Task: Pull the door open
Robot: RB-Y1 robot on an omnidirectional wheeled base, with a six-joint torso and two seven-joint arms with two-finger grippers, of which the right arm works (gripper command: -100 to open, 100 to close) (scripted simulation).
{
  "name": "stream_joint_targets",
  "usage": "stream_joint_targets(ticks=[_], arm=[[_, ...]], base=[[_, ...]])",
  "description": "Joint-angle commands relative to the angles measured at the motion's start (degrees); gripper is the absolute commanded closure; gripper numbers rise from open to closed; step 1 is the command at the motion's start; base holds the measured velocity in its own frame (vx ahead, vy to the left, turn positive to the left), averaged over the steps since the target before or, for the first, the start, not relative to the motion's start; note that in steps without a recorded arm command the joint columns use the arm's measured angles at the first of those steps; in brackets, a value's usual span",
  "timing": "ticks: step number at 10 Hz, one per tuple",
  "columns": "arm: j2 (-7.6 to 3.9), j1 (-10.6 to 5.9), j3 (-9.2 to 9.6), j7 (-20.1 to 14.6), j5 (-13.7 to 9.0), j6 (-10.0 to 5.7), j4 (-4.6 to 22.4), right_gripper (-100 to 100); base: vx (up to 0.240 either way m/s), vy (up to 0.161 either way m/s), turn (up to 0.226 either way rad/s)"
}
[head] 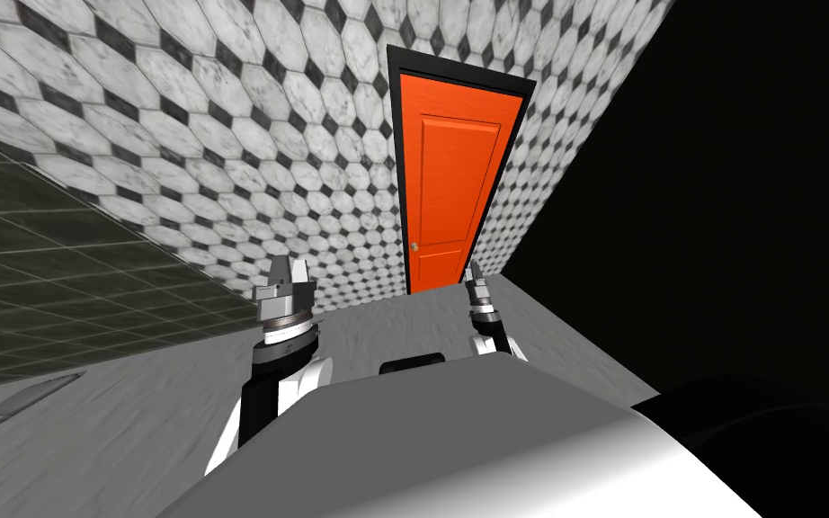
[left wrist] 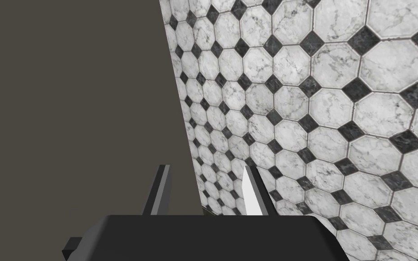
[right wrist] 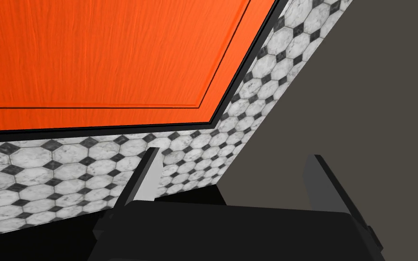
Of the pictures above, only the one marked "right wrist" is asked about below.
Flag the orange wooden cupboard door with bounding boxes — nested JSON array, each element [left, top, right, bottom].
[[0, 0, 290, 144]]

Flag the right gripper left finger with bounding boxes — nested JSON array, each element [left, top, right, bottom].
[[113, 146, 164, 210]]

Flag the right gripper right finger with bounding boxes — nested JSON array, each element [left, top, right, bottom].
[[302, 154, 363, 227]]

